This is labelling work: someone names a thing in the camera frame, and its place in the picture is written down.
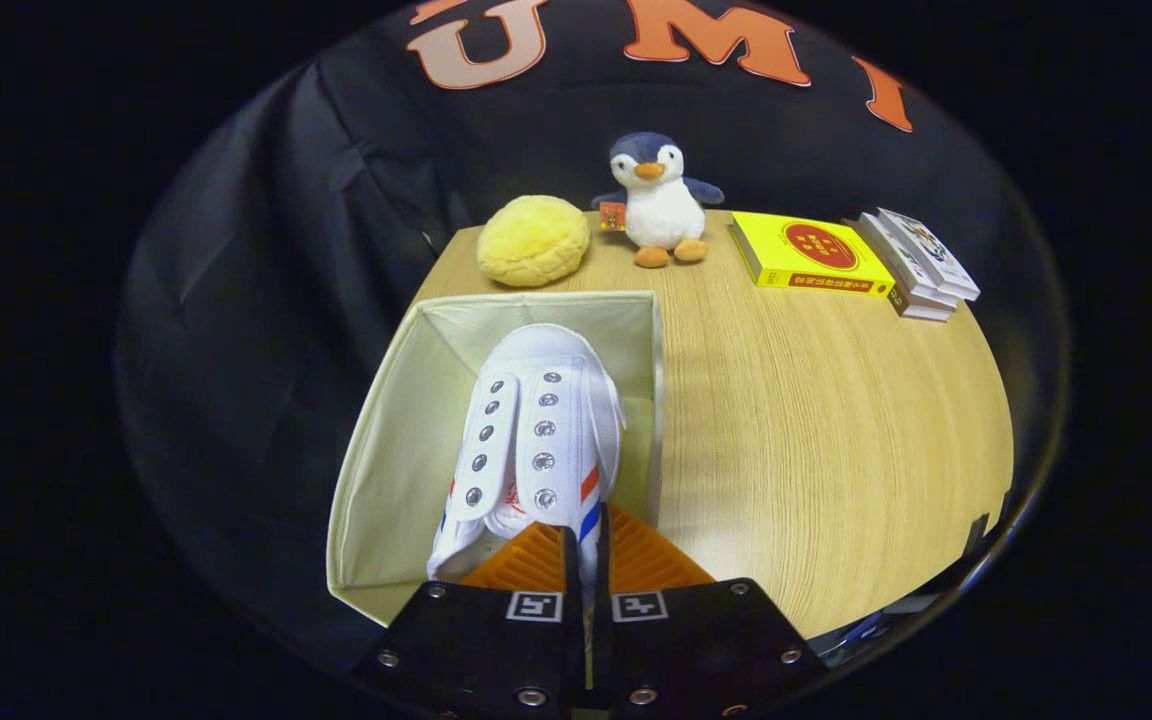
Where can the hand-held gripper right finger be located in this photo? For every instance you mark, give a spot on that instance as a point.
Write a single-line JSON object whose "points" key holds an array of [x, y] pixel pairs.
{"points": [[603, 575]]}

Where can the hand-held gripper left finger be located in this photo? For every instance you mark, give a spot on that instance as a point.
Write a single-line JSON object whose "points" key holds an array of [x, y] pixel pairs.
{"points": [[572, 565]]}

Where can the white canvas shoe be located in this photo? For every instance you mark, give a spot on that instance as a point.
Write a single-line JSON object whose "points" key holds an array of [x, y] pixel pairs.
{"points": [[536, 360]]}

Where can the beige fabric storage box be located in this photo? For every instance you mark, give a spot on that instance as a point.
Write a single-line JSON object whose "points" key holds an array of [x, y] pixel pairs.
{"points": [[396, 450]]}

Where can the yellow bun plush toy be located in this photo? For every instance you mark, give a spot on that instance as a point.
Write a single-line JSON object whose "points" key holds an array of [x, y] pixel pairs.
{"points": [[531, 240]]}

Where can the penguin plush toy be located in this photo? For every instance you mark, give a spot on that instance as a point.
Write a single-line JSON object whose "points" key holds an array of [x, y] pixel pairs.
{"points": [[661, 215]]}

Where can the yellow book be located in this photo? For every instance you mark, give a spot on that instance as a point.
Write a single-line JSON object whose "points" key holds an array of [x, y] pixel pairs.
{"points": [[786, 250]]}

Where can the white illustrated book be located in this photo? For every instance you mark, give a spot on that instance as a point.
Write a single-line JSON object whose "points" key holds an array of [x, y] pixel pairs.
{"points": [[926, 245]]}

